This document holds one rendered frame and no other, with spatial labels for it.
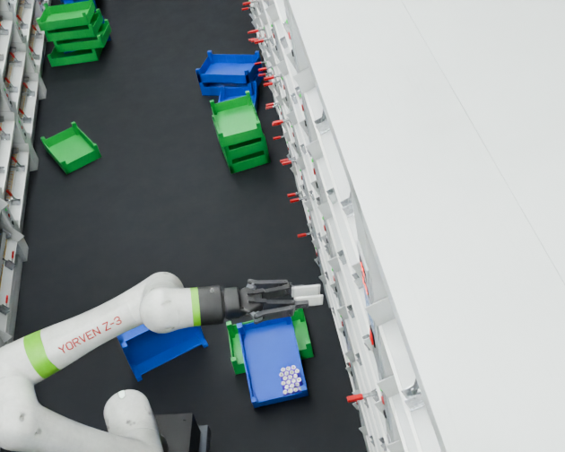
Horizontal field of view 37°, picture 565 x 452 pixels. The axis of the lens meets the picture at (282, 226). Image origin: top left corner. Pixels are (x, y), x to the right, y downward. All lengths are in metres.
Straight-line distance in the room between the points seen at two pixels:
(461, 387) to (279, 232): 2.81
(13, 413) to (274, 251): 1.81
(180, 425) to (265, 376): 0.58
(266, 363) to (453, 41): 1.89
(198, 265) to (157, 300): 1.70
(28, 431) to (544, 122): 1.36
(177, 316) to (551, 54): 1.02
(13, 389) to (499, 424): 1.43
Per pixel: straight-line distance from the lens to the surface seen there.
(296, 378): 3.06
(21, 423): 2.09
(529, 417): 0.95
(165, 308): 1.98
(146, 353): 3.36
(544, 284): 1.07
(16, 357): 2.19
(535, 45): 1.49
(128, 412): 2.42
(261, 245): 3.69
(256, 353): 3.17
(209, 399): 3.19
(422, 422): 1.23
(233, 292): 2.01
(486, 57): 1.47
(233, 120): 4.18
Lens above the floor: 2.47
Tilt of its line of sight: 41 degrees down
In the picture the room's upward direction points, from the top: 13 degrees counter-clockwise
